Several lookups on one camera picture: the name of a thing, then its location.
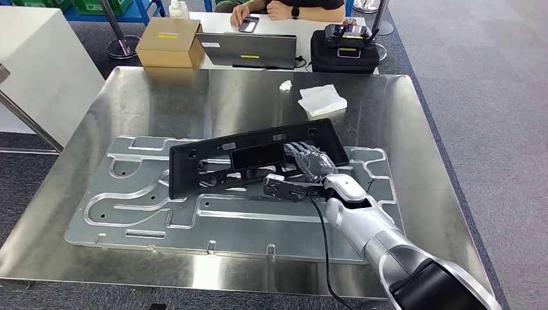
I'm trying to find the person's left hand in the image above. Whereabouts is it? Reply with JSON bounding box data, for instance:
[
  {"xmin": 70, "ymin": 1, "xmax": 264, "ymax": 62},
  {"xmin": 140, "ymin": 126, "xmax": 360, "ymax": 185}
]
[{"xmin": 266, "ymin": 0, "xmax": 293, "ymax": 21}]

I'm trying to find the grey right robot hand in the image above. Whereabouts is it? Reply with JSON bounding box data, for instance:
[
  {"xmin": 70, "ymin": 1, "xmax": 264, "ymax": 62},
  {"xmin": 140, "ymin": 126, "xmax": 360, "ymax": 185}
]
[{"xmin": 282, "ymin": 141, "xmax": 339, "ymax": 184}]

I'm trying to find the person's right hand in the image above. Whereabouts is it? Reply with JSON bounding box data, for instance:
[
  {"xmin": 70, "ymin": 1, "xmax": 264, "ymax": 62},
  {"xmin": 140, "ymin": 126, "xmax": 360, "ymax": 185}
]
[{"xmin": 229, "ymin": 3, "xmax": 263, "ymax": 28}]

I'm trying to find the black plastic frame part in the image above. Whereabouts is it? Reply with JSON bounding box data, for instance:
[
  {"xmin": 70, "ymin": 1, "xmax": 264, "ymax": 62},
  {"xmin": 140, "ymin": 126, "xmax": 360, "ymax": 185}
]
[{"xmin": 169, "ymin": 118, "xmax": 350, "ymax": 200}]

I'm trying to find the steel workbench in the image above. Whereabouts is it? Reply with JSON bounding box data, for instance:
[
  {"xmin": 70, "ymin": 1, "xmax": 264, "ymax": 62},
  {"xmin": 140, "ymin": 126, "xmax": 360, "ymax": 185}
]
[{"xmin": 0, "ymin": 66, "xmax": 495, "ymax": 300}]

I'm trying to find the black smartphone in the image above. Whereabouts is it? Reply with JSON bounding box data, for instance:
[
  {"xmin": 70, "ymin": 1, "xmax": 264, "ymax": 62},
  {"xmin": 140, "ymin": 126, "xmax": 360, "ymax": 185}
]
[{"xmin": 238, "ymin": 15, "xmax": 260, "ymax": 34}]

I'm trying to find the grey laptop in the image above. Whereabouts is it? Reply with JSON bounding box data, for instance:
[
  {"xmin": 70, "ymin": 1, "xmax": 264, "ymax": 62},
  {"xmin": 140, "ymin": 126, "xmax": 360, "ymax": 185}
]
[{"xmin": 195, "ymin": 32, "xmax": 299, "ymax": 70}]

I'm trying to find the person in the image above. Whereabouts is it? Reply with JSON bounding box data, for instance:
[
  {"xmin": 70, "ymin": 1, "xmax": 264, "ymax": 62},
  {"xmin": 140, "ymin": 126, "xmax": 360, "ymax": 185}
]
[{"xmin": 214, "ymin": 0, "xmax": 347, "ymax": 28}]

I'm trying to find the white folded tissue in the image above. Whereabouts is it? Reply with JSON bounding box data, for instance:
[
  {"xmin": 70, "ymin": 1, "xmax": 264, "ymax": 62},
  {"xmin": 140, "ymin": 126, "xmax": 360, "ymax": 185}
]
[{"xmin": 297, "ymin": 84, "xmax": 348, "ymax": 118}]

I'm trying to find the white plastic bottle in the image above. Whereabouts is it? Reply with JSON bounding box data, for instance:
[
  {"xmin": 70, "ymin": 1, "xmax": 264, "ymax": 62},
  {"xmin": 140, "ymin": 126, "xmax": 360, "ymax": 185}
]
[{"xmin": 168, "ymin": 0, "xmax": 191, "ymax": 20}]

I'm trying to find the cardboard box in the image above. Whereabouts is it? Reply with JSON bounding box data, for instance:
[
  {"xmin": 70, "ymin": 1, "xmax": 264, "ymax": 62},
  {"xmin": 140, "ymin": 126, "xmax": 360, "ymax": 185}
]
[{"xmin": 135, "ymin": 17, "xmax": 206, "ymax": 69}]

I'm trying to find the black carry case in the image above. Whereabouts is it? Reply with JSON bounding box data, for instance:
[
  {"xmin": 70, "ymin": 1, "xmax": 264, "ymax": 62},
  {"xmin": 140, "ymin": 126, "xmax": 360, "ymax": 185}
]
[{"xmin": 310, "ymin": 30, "xmax": 381, "ymax": 74}]

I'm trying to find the blue storage rack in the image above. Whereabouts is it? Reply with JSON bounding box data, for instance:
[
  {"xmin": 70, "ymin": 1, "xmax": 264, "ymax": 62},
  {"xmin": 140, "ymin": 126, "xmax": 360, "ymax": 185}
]
[{"xmin": 63, "ymin": 0, "xmax": 167, "ymax": 25}]

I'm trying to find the aluminium fixture plate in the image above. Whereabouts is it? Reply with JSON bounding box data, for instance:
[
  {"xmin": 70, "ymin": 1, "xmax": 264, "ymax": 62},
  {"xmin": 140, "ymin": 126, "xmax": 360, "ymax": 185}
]
[{"xmin": 64, "ymin": 136, "xmax": 405, "ymax": 265}]

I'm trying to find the green plastic crate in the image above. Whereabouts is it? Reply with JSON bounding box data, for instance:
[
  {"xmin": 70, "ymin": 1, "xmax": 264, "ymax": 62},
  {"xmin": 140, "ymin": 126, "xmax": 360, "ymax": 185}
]
[
  {"xmin": 10, "ymin": 0, "xmax": 73, "ymax": 13},
  {"xmin": 70, "ymin": 0, "xmax": 134, "ymax": 17}
]

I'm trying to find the small steel table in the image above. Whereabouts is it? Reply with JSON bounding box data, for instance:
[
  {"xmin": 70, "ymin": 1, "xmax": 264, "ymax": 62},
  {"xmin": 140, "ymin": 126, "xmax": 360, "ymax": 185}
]
[{"xmin": 0, "ymin": 63, "xmax": 64, "ymax": 155}]

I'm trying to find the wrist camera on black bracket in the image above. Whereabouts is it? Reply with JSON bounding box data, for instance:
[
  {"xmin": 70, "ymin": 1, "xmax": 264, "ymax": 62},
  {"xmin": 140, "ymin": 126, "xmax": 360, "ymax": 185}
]
[{"xmin": 262, "ymin": 173, "xmax": 330, "ymax": 203}]

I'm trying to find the black laptop cable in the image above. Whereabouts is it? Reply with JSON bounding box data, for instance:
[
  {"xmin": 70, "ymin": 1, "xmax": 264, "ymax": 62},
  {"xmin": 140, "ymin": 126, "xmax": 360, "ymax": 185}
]
[{"xmin": 294, "ymin": 54, "xmax": 313, "ymax": 73}]

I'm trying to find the black camera cable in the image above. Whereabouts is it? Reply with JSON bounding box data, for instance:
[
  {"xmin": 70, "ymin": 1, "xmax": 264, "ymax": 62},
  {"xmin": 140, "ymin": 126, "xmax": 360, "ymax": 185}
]
[{"xmin": 306, "ymin": 194, "xmax": 356, "ymax": 310}]

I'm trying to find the chrome stanchion post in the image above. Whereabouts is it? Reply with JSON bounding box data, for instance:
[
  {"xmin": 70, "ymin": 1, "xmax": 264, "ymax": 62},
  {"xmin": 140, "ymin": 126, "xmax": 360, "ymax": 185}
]
[
  {"xmin": 368, "ymin": 0, "xmax": 395, "ymax": 37},
  {"xmin": 99, "ymin": 0, "xmax": 142, "ymax": 60}
]

